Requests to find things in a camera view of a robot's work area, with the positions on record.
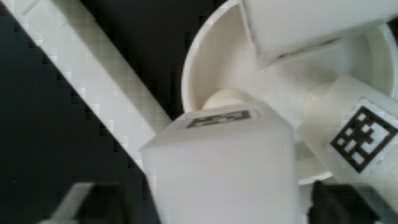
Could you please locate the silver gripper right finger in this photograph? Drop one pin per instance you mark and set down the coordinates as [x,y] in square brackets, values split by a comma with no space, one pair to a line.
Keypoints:
[349,204]

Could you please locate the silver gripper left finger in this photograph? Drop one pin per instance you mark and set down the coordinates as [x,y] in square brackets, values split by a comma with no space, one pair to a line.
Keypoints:
[66,212]

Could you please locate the white stool leg with peg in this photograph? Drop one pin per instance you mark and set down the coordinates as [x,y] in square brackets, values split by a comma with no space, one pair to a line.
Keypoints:
[221,167]

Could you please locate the white stool leg tagged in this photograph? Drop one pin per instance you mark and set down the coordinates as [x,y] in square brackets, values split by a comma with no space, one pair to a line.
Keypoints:
[349,132]

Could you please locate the white round stool seat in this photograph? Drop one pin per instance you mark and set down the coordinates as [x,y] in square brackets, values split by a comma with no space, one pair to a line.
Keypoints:
[223,68]

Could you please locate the white stool leg block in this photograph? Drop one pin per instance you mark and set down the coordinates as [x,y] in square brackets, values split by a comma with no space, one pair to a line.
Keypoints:
[296,26]

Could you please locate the white L-shaped fence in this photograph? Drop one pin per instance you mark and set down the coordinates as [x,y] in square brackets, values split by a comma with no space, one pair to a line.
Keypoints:
[66,34]

